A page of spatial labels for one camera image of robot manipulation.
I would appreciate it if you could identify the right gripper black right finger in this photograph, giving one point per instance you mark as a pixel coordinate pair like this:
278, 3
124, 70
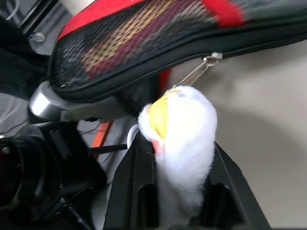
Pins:
227, 203

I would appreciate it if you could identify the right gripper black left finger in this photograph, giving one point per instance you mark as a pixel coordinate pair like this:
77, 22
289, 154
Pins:
134, 187

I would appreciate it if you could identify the white yellow plush zipper charm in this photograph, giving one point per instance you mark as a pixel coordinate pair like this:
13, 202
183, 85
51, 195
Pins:
187, 143

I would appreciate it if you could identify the silver metal zipper pull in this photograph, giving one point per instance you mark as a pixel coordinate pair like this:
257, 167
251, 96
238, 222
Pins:
194, 74

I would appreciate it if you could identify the black red mesh paddle case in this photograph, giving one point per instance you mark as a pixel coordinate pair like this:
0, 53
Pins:
144, 48

